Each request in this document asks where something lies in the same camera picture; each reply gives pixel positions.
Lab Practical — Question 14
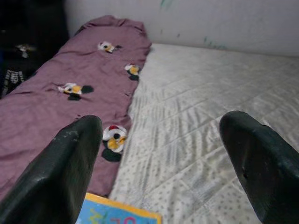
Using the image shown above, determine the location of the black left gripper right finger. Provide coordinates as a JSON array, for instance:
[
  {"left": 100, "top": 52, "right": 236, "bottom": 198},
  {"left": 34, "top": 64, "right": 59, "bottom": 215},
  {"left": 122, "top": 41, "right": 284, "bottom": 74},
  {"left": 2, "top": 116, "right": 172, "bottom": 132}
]
[{"left": 219, "top": 110, "right": 299, "bottom": 224}]

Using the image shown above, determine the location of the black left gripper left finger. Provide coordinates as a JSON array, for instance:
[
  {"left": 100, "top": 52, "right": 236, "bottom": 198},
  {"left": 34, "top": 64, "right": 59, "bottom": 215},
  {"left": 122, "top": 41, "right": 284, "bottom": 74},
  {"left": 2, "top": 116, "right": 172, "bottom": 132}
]
[{"left": 0, "top": 114, "right": 104, "bottom": 224}]

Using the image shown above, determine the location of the colourful children's book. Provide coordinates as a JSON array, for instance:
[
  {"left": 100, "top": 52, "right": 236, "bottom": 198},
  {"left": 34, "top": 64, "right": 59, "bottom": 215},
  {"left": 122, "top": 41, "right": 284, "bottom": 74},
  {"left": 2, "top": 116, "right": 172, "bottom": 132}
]
[{"left": 76, "top": 192, "right": 162, "bottom": 224}]

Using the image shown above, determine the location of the purple cartoon print quilt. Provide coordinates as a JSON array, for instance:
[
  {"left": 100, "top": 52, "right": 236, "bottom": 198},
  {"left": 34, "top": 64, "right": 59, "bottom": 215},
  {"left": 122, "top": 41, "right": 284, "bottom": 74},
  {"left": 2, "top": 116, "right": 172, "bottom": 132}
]
[{"left": 0, "top": 15, "right": 152, "bottom": 201}]

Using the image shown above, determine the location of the white quilted mattress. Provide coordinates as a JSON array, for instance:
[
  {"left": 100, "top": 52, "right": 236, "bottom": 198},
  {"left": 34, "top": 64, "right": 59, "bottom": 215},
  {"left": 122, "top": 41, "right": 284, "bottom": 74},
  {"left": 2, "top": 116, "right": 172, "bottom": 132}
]
[{"left": 109, "top": 43, "right": 299, "bottom": 224}]

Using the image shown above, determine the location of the black bag white lettering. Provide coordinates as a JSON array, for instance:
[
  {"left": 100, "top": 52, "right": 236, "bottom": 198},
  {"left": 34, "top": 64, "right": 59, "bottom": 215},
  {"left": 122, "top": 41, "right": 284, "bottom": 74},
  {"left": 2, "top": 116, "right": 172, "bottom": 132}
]
[{"left": 0, "top": 43, "right": 39, "bottom": 98}]

